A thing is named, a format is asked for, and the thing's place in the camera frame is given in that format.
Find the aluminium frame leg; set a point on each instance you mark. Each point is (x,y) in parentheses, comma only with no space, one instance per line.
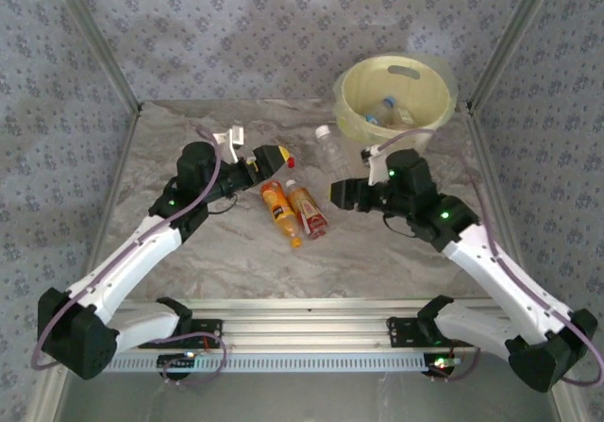
(568,405)
(45,403)

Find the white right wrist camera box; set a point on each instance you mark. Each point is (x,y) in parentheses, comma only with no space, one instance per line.
(377,167)

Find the aluminium frame post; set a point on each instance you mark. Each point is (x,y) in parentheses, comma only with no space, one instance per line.
(514,39)
(94,39)

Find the red yellow label tea bottle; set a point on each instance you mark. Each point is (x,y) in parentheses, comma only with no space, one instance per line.
(309,212)

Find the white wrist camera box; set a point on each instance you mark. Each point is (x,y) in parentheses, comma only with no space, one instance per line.
(377,167)
(231,141)

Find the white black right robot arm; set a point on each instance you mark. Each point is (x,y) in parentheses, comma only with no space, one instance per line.
(509,280)

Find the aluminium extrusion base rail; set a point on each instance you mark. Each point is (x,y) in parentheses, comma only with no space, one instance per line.
(302,327)

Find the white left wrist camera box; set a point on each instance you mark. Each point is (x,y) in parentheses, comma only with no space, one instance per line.
(231,141)

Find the orange juice bottle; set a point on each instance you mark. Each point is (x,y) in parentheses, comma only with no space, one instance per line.
(278,209)

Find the long clear white cap bottle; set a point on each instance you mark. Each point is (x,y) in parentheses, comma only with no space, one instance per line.
(332,155)

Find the aluminium table side rail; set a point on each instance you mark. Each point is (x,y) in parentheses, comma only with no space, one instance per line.
(119,167)
(482,139)

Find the small controller board with LED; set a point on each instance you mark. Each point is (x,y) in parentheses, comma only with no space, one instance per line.
(177,359)
(441,361)

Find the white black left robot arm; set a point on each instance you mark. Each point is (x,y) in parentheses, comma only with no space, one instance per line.
(127,261)

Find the clear bluish bottle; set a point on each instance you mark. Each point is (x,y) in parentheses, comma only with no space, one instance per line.
(389,103)

